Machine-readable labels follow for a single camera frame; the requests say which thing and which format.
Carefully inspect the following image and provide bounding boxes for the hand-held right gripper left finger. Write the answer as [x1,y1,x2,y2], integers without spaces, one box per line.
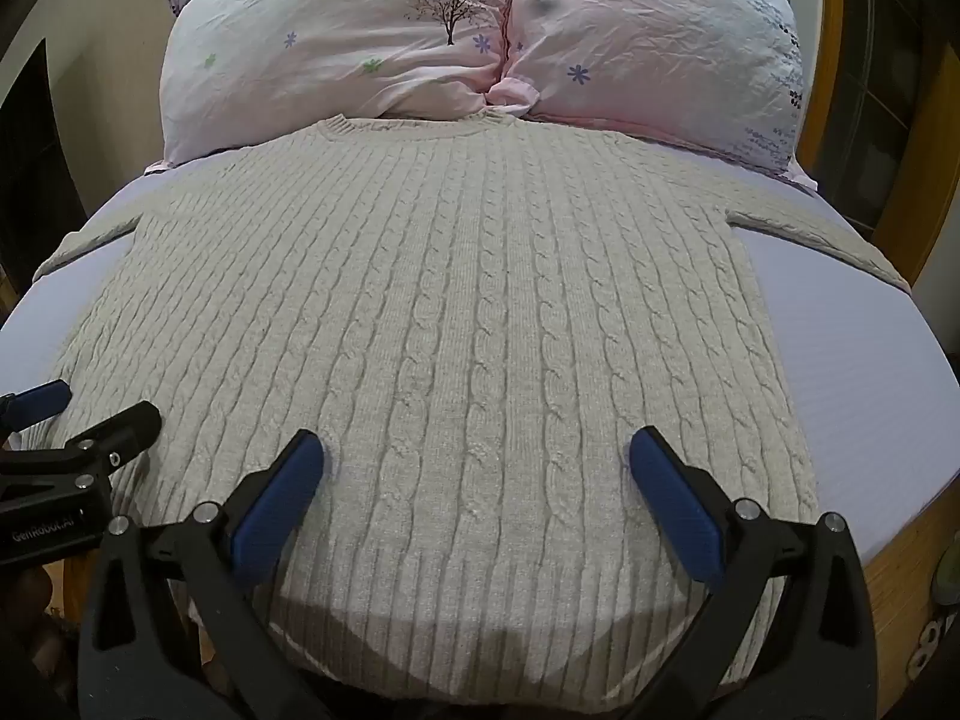
[78,429,326,720]

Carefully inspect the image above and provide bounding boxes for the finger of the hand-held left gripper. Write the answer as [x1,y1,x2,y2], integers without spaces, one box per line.
[0,400,162,496]
[0,380,73,432]

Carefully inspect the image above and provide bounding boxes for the pink floral tree-print pillow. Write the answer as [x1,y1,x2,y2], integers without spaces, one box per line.
[160,0,518,166]

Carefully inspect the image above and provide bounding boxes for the beige cable-knit sweater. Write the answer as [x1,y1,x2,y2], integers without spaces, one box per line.
[21,113,912,713]

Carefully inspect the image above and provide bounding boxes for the wooden bed frame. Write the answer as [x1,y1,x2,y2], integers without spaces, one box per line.
[795,0,960,720]

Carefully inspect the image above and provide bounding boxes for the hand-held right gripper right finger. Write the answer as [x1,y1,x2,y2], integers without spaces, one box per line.
[628,426,880,720]

